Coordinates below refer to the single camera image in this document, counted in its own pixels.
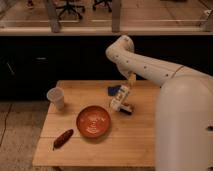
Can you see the blue sponge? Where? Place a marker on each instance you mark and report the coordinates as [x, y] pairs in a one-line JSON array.
[[112, 90]]

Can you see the black office chair right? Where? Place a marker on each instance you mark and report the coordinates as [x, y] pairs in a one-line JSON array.
[[105, 3]]

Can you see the wooden table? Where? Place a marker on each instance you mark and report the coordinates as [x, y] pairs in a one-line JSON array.
[[128, 143]]

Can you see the black office chair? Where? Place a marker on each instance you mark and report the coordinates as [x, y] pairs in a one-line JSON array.
[[70, 7], [105, 3]]

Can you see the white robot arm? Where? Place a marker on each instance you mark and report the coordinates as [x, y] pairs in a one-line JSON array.
[[184, 108]]

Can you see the orange bowl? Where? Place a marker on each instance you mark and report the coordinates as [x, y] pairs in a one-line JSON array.
[[93, 122]]

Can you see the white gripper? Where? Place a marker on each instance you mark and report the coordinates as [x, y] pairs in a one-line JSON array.
[[122, 93]]

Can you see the translucent plastic cup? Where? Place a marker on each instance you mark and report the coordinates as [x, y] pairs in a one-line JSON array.
[[56, 96]]

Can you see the brown sausage-shaped object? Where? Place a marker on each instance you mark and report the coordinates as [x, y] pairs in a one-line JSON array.
[[62, 139]]

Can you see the black office chair left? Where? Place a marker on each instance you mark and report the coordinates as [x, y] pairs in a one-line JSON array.
[[70, 7]]

